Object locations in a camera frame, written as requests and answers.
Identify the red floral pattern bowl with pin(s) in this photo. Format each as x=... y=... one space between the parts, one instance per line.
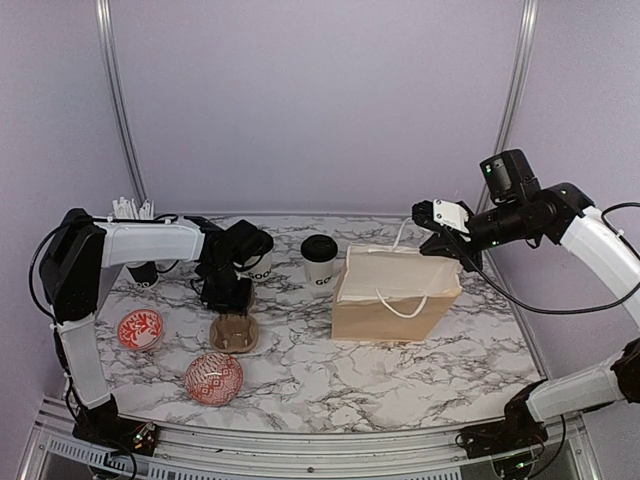
x=140 y=329

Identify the brown cardboard cup carrier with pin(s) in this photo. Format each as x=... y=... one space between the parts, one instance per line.
x=234 y=334

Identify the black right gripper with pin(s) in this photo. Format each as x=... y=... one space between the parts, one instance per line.
x=448 y=242

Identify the white paper coffee cup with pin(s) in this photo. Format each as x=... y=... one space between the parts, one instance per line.
x=259 y=266

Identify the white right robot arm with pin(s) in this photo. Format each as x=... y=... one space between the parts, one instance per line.
x=562 y=213

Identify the front aluminium rail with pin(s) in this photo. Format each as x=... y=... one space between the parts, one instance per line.
x=202 y=453

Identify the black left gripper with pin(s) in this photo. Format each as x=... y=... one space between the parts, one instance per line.
x=238 y=303

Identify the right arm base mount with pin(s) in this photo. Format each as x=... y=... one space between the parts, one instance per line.
x=493 y=438

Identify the right aluminium frame post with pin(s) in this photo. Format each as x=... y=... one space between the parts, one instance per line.
x=521 y=64

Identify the brown paper bag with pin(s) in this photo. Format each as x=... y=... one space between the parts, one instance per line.
x=392 y=293

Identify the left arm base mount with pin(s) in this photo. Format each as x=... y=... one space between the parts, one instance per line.
x=124 y=435

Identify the aluminium frame post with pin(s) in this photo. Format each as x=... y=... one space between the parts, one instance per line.
x=521 y=64
x=117 y=97

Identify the black cup with straws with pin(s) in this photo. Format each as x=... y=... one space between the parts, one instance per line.
x=144 y=274

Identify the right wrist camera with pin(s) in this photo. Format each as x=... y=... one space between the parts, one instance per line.
x=439 y=214

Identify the left aluminium frame post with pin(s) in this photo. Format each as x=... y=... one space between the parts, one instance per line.
x=117 y=97

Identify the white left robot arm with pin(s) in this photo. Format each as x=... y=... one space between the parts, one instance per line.
x=81 y=247

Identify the red geometric pattern bowl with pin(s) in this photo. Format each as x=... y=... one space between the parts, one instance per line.
x=214 y=379

